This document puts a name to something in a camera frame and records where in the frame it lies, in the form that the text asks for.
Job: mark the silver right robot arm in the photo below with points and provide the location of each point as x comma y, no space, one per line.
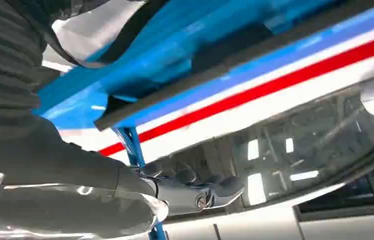
4,59

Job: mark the red white blue striped panel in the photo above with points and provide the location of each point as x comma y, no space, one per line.
272,96

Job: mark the glass partition pane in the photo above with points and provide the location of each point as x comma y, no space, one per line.
305,142

